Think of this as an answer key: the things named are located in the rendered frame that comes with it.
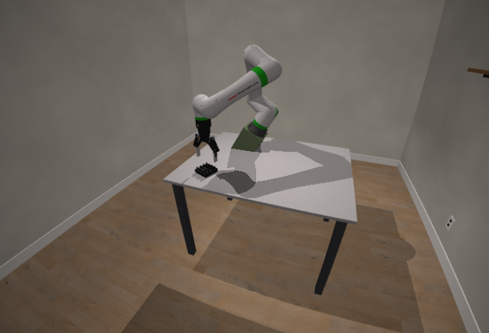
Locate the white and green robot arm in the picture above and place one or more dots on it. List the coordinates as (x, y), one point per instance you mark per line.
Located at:
(261, 69)

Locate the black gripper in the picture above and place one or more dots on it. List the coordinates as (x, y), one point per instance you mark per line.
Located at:
(204, 135)

